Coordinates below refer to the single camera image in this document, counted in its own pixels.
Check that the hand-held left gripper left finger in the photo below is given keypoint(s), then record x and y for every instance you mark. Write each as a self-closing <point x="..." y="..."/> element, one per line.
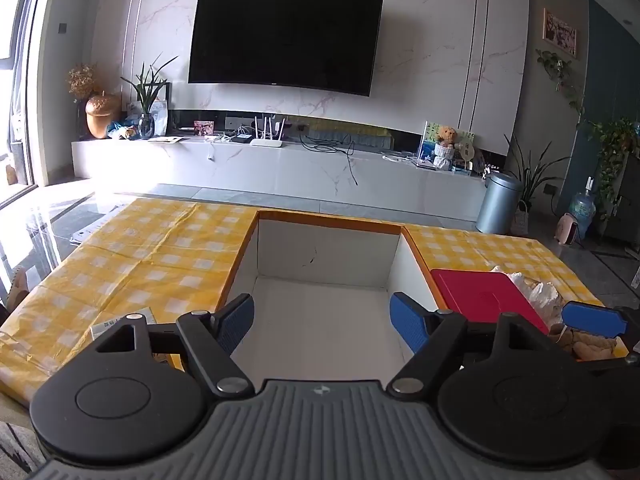
<point x="235" y="321"/>

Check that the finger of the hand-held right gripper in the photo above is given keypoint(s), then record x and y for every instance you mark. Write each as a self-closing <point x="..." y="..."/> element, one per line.
<point x="592" y="317"/>

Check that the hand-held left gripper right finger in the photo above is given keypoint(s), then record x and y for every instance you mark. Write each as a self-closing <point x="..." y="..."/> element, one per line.
<point x="407" y="321"/>

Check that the tan terry plush toy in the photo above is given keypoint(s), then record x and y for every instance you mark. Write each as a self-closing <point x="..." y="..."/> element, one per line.
<point x="590" y="347"/>

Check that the orange white cardboard box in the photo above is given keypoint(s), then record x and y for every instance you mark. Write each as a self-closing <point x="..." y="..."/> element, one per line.
<point x="320" y="260"/>

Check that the white plastic bag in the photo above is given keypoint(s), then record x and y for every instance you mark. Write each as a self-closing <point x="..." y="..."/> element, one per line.
<point x="545" y="295"/>

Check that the red flat box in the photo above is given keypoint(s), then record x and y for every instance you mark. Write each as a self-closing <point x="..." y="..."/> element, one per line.
<point x="475" y="295"/>

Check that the pink space heater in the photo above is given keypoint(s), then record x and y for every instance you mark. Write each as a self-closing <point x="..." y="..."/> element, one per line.
<point x="567" y="230"/>

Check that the blue water bottle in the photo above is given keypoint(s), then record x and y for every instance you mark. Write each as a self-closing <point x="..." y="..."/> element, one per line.
<point x="582" y="210"/>

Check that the dark cabinet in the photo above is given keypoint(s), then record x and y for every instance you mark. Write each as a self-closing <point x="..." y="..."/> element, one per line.
<point x="627" y="200"/>

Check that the white booklet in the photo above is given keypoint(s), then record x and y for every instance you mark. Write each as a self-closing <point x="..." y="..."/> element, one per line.
<point x="112" y="327"/>

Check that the silver trash can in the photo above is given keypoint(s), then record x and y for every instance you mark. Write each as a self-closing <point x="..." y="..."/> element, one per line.
<point x="497" y="205"/>

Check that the tall potted green plant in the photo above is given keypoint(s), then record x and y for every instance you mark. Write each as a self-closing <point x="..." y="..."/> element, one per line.
<point x="530" y="180"/>

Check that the white marble television console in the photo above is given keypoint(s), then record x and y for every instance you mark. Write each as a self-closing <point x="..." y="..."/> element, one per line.
<point x="280" y="170"/>

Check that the bushy green trailing plant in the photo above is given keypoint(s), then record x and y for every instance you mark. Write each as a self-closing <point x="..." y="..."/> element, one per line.
<point x="612" y="145"/>

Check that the brown teddy bear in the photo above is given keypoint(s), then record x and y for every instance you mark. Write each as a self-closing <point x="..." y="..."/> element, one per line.
<point x="445" y="145"/>

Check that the white router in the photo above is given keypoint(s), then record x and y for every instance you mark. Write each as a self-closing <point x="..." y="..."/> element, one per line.
<point x="266" y="142"/>

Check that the colourful picture board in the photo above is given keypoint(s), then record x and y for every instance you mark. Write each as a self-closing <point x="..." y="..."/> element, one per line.
<point x="465" y="140"/>

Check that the small pink photo card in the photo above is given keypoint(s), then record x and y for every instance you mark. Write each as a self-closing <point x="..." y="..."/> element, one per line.
<point x="204" y="128"/>

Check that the golden acorn jar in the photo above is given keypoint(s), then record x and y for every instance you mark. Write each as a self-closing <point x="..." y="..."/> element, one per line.
<point x="102" y="117"/>

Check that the green plant in glass vase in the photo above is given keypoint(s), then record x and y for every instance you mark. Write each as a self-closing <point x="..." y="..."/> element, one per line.
<point x="146" y="95"/>

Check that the hanging ivy plant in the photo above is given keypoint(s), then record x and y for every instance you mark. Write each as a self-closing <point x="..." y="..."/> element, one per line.
<point x="560" y="70"/>

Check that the dried flower bouquet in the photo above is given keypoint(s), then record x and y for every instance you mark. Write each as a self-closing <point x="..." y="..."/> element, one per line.
<point x="82" y="80"/>

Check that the black picture frame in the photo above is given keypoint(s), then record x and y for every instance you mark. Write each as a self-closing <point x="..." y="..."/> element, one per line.
<point x="167" y="105"/>

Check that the black wall television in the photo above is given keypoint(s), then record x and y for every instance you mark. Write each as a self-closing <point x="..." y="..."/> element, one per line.
<point x="285" y="40"/>

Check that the framed wall picture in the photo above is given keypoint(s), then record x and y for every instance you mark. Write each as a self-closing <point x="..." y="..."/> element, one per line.
<point x="560" y="32"/>

